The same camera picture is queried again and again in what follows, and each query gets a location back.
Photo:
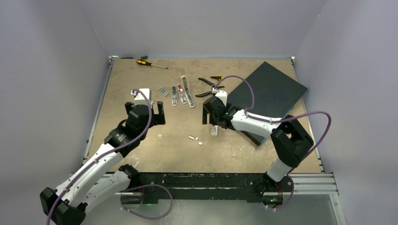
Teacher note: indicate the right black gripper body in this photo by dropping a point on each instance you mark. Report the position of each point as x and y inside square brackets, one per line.
[213, 120]

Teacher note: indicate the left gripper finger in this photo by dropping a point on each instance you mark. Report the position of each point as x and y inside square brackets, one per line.
[128, 107]
[160, 116]

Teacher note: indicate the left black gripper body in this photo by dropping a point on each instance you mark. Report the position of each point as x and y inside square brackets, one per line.
[154, 122]

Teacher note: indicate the red silver stapler insert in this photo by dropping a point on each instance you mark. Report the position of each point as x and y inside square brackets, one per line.
[181, 94]

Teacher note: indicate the silver stapler magazine tray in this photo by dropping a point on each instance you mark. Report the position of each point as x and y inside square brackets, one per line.
[174, 96]

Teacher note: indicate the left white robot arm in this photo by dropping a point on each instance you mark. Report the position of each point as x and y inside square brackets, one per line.
[71, 201]

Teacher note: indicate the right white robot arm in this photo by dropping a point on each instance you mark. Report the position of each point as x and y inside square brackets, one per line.
[291, 141]

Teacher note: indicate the small white box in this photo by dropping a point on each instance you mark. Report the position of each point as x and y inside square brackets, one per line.
[214, 130]

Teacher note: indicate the silver staple strip block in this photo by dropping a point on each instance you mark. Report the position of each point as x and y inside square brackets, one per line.
[163, 91]

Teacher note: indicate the black flat box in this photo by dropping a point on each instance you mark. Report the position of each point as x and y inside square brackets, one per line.
[275, 95]

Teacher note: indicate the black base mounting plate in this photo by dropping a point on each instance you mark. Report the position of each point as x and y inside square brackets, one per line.
[249, 187]

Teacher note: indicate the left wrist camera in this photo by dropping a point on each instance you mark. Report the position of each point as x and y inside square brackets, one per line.
[142, 97]

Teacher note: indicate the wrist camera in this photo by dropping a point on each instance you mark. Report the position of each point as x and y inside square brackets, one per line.
[221, 94]
[142, 97]

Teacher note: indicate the black handled pliers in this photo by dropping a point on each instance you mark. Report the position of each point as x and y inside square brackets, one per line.
[208, 90]

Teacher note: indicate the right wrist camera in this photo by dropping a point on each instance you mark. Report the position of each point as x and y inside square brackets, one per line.
[221, 94]

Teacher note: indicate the aluminium frame rail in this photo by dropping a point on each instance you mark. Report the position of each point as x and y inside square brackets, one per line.
[311, 184]

